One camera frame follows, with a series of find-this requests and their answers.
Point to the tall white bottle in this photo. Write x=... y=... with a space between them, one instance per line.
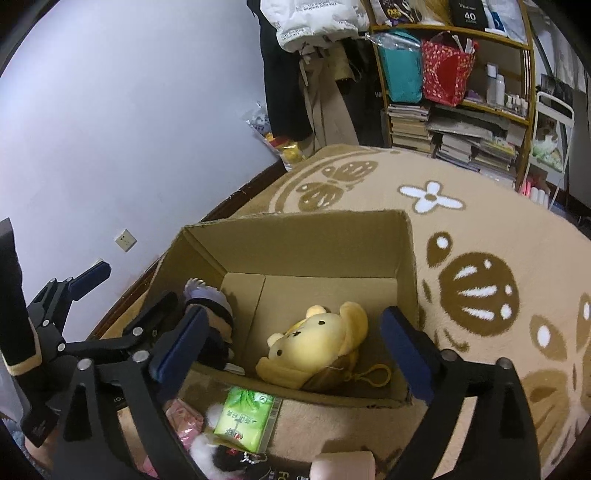
x=491 y=83

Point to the wooden bookshelf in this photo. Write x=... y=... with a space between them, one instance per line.
x=526 y=60

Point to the green and white plush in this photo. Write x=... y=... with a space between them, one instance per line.
x=547 y=150

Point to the red gift bag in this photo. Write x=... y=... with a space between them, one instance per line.
x=445 y=74

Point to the pink printed packet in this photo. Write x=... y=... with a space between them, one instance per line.
x=184 y=420

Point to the cardboard box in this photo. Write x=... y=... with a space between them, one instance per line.
x=314 y=263

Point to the small stack of books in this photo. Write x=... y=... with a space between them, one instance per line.
x=408 y=129

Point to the green tissue pack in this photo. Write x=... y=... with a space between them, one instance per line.
x=244 y=417

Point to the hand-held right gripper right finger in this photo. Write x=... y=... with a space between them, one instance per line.
x=406 y=357

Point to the pale pink roll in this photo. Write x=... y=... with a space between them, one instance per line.
x=344 y=466

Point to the white curtain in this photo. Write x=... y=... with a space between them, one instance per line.
x=563 y=37

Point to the dark wall poster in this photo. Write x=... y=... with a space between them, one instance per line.
x=556 y=90

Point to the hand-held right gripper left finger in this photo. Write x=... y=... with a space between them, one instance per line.
x=178 y=353

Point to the person's left forearm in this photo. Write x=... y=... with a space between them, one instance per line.
x=16 y=304

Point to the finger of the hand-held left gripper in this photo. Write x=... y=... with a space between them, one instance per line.
x=152 y=314
x=92 y=277

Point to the short white bottle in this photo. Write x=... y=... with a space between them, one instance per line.
x=501 y=90

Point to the white puffer jacket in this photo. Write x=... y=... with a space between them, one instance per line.
x=314 y=23

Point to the black hanging coat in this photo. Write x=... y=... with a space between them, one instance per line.
x=281 y=83

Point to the teal bag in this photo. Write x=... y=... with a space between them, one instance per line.
x=401 y=74

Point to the black packet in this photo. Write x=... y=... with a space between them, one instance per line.
x=286 y=468

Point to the large stack of books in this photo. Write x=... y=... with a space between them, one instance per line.
x=480 y=154

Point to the white metal cart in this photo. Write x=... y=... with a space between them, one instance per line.
x=568 y=120

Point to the beige hanging pants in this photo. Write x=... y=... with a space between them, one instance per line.
x=330 y=106

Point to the blond wig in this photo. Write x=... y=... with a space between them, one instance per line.
x=434 y=10

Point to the dark printed bag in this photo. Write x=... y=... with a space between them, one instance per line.
x=392 y=11

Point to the yellow bear plush toy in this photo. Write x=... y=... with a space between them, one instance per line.
x=314 y=344

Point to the white fluffy plush toy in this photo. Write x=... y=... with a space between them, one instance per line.
x=207 y=454

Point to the white and blue packet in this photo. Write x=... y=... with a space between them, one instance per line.
x=505 y=21

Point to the black box with white print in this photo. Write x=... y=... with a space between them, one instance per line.
x=468 y=16

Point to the row of small bottles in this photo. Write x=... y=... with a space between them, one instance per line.
x=517 y=102

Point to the plastic bag of toys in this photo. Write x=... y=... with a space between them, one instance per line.
x=272 y=138

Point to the grey folder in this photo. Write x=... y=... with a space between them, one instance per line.
x=461 y=122

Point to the doll with purple clothing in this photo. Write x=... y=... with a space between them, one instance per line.
x=214 y=307

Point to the white wall socket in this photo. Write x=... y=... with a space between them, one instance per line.
x=125 y=240

